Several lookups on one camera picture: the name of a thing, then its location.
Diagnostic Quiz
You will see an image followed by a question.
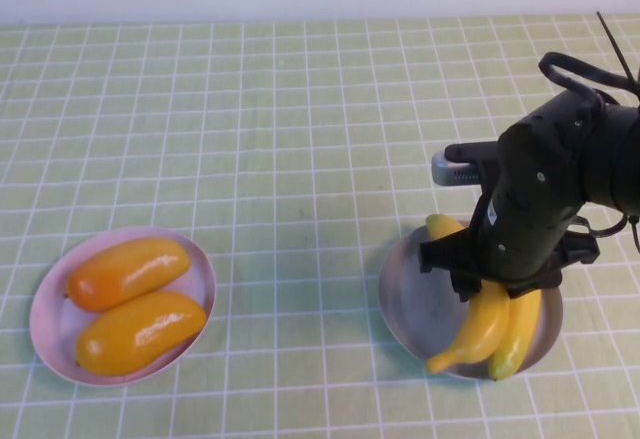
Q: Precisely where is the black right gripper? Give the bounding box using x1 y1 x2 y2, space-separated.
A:
418 183 600 304

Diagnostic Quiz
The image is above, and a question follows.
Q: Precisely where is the long curved yellow banana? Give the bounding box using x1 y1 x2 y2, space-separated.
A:
424 213 512 375

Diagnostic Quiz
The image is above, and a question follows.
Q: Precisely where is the yellow banana green blossom end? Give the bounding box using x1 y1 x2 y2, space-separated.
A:
488 286 544 381

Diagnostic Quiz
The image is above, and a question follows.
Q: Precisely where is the orange yellow mango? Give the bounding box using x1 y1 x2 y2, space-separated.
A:
66 237 193 313

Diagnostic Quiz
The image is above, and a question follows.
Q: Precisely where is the blue round plate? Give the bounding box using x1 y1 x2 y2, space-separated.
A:
377 220 564 381

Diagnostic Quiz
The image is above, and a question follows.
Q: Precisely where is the pink round plate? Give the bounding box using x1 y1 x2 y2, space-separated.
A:
28 226 217 388

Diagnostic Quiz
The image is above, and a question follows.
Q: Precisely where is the grey zip tie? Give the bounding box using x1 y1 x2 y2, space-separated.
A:
627 212 640 256

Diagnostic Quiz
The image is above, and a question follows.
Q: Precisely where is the black zip tie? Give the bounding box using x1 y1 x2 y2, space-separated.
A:
596 11 640 95

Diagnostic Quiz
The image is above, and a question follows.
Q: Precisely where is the black camera cable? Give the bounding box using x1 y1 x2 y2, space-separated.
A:
572 214 632 238

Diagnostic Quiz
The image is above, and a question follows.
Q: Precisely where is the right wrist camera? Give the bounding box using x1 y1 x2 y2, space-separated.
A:
431 142 501 186

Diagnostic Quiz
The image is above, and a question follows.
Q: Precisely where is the black looped wrist cable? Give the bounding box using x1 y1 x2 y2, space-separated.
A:
538 52 640 108

